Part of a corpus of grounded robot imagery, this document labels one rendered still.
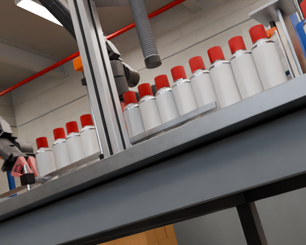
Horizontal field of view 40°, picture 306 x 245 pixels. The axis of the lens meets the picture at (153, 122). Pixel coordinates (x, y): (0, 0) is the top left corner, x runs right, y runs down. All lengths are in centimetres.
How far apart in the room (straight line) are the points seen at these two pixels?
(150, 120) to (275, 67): 32
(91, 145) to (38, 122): 612
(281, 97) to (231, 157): 10
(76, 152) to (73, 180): 63
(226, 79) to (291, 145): 50
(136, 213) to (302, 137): 23
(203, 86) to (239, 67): 9
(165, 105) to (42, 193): 48
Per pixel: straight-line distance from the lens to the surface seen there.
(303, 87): 41
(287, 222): 538
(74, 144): 120
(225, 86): 93
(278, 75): 90
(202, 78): 97
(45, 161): 130
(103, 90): 94
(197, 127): 45
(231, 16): 587
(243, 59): 93
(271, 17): 107
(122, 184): 56
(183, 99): 98
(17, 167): 139
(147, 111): 103
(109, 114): 92
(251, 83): 91
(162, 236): 480
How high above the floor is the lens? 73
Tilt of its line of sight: 14 degrees up
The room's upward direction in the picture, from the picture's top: 15 degrees counter-clockwise
